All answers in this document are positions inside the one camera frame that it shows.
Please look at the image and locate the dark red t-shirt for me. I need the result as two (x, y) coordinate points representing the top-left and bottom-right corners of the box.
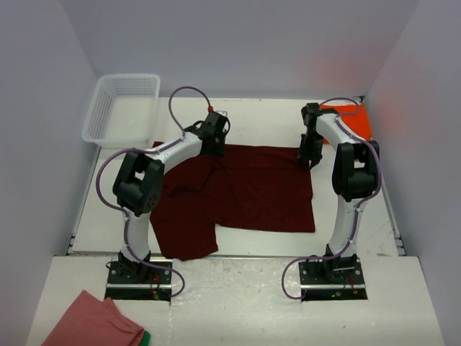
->
(150, 145), (315, 261)

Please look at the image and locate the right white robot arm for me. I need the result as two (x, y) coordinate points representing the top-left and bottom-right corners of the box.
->
(297, 103), (382, 284)

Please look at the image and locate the pink folded t-shirt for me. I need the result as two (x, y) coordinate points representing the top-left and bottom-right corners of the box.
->
(43, 290), (146, 345)

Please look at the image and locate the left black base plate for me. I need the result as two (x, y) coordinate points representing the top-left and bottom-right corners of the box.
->
(104, 258), (172, 302)

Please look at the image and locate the green cloth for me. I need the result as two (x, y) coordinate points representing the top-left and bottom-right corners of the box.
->
(138, 330), (151, 346)

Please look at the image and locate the folded orange t-shirt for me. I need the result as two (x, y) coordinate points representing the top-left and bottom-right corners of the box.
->
(320, 104), (372, 140)

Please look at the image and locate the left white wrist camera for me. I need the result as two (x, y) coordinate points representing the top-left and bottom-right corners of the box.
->
(207, 106), (228, 117)

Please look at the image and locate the white plastic basket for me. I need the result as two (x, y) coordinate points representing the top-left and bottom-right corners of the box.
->
(81, 74), (161, 149)

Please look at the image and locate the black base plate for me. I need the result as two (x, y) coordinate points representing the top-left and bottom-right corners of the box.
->
(298, 256), (368, 301)
(104, 258), (172, 302)

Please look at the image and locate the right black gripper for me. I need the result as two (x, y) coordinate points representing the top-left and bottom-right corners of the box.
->
(298, 131), (324, 169)

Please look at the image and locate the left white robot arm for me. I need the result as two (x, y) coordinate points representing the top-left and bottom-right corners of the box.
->
(112, 111), (231, 283)

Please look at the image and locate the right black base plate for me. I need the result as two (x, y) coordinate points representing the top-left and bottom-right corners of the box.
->
(298, 256), (368, 301)

